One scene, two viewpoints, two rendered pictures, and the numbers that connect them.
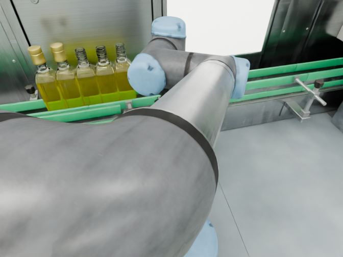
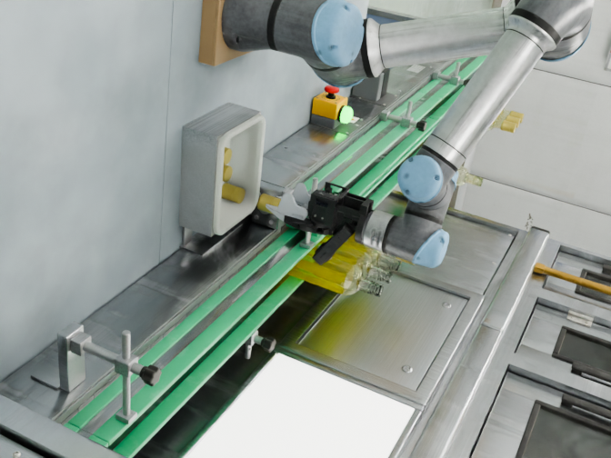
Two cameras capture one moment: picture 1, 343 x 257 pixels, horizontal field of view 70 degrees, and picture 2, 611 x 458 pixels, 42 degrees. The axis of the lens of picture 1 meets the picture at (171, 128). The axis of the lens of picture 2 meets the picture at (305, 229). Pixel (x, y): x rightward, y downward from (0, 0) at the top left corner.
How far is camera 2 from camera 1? 1.42 m
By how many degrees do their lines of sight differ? 64
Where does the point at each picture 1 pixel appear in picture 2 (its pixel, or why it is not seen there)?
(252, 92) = (167, 353)
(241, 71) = (439, 169)
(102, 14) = (397, 336)
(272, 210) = (124, 105)
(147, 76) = not seen: hidden behind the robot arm
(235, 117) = (145, 308)
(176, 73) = not seen: hidden behind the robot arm
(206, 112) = (525, 64)
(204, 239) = (344, 31)
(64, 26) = (406, 305)
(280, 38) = not seen: outside the picture
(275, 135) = (53, 303)
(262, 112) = (105, 341)
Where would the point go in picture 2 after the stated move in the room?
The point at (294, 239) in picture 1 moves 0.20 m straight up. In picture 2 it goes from (118, 52) to (225, 82)
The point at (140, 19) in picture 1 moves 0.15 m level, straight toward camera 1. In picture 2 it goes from (367, 359) to (382, 299)
